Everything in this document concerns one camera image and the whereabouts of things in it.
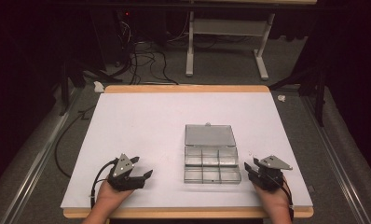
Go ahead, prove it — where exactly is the person's left hand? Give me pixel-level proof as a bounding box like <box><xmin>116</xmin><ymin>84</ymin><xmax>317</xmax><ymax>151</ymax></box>
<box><xmin>94</xmin><ymin>179</ymin><xmax>135</xmax><ymax>213</ymax></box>

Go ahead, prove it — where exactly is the white metal desk frame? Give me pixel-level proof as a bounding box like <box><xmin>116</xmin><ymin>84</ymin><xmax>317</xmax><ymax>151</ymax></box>
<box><xmin>185</xmin><ymin>10</ymin><xmax>277</xmax><ymax>81</ymax></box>

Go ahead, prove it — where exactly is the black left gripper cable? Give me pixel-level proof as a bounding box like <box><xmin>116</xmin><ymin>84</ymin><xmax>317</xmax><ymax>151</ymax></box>
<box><xmin>89</xmin><ymin>158</ymin><xmax>119</xmax><ymax>210</ymax></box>

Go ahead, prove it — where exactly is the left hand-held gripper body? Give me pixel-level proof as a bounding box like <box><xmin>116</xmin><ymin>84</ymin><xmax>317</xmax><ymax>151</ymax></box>
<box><xmin>106</xmin><ymin>153</ymin><xmax>147</xmax><ymax>192</ymax></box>

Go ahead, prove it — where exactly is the black tripod stand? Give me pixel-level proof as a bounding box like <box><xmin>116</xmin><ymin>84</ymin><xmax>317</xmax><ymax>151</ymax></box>
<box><xmin>58</xmin><ymin>57</ymin><xmax>124</xmax><ymax>117</ymax></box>
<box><xmin>268</xmin><ymin>60</ymin><xmax>328</xmax><ymax>128</ymax></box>

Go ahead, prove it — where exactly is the clear plastic compartment box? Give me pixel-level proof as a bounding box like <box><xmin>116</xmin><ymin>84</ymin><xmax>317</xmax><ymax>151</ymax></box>
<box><xmin>183</xmin><ymin>122</ymin><xmax>242</xmax><ymax>185</ymax></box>

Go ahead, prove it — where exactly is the tangle of black floor cables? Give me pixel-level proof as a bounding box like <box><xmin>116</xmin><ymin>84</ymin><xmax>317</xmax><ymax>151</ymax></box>
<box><xmin>113</xmin><ymin>12</ymin><xmax>191</xmax><ymax>86</ymax></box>

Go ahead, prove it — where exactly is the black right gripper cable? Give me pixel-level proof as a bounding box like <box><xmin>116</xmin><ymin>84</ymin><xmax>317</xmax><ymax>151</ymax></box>
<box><xmin>279</xmin><ymin>175</ymin><xmax>295</xmax><ymax>222</ymax></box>

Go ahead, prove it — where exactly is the white table mat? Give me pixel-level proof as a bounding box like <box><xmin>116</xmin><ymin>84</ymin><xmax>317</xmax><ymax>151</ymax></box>
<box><xmin>60</xmin><ymin>91</ymin><xmax>314</xmax><ymax>209</ymax></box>

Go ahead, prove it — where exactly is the metal floor rail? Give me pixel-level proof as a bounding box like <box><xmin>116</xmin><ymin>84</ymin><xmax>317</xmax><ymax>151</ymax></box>
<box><xmin>300</xmin><ymin>95</ymin><xmax>371</xmax><ymax>224</ymax></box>
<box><xmin>0</xmin><ymin>88</ymin><xmax>84</xmax><ymax>224</ymax></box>

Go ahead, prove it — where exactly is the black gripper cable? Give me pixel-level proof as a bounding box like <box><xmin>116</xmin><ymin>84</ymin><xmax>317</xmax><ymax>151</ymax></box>
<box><xmin>89</xmin><ymin>158</ymin><xmax>119</xmax><ymax>210</ymax></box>
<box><xmin>279</xmin><ymin>175</ymin><xmax>295</xmax><ymax>222</ymax></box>

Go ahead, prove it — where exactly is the person's right hand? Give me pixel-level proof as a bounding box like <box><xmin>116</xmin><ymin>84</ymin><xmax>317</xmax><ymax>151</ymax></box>
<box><xmin>253</xmin><ymin>181</ymin><xmax>293</xmax><ymax>217</ymax></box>

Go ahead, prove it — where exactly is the long black floor cable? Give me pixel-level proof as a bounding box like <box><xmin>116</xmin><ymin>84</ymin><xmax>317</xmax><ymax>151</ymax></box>
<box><xmin>53</xmin><ymin>105</ymin><xmax>97</xmax><ymax>180</ymax></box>

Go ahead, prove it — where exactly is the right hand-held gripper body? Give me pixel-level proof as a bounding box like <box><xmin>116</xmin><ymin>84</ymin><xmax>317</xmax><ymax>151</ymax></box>
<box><xmin>247</xmin><ymin>155</ymin><xmax>294</xmax><ymax>191</ymax></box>

